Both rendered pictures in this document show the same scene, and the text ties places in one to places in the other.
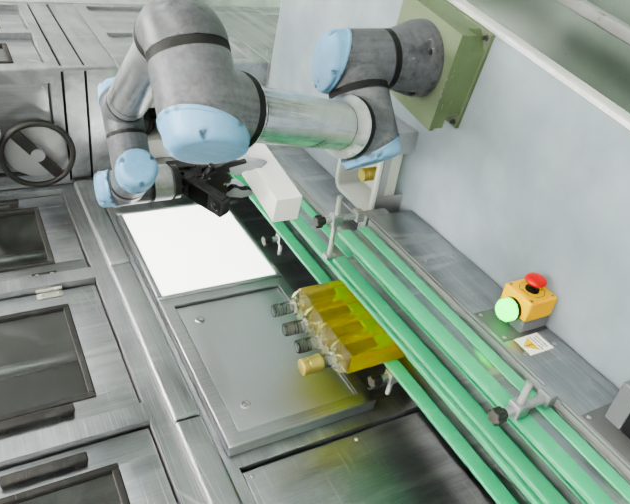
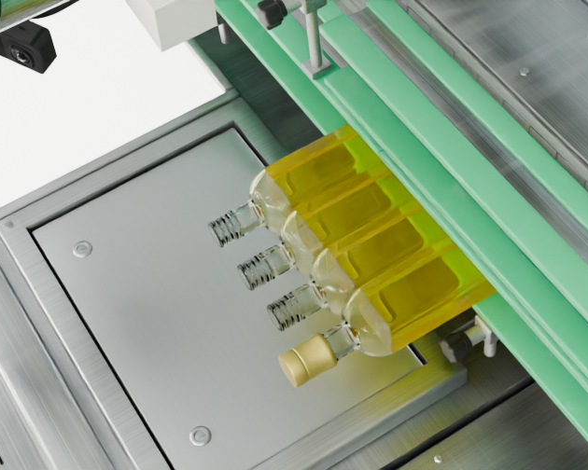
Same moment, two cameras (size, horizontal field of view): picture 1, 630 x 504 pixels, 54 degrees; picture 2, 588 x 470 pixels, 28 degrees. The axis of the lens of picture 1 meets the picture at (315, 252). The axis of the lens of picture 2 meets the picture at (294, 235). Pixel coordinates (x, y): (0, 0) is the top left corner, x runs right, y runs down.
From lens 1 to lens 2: 0.40 m
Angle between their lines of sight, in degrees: 22
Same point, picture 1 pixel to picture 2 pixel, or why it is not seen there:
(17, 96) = not seen: outside the picture
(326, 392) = (362, 371)
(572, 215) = not seen: outside the picture
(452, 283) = not seen: outside the picture
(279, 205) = (164, 18)
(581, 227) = not seen: outside the picture
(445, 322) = (581, 239)
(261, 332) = (212, 251)
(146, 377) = (1, 405)
